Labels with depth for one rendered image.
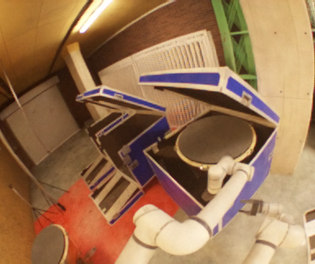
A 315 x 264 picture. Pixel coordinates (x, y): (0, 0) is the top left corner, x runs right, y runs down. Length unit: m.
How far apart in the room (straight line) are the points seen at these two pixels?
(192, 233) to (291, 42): 1.65
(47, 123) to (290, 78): 7.92
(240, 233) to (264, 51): 1.99
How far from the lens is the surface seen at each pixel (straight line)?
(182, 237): 0.51
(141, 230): 0.58
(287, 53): 1.67
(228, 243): 1.96
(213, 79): 0.73
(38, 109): 7.56
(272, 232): 0.77
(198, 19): 4.02
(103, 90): 1.79
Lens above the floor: 1.90
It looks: 29 degrees down
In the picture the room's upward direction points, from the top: 22 degrees counter-clockwise
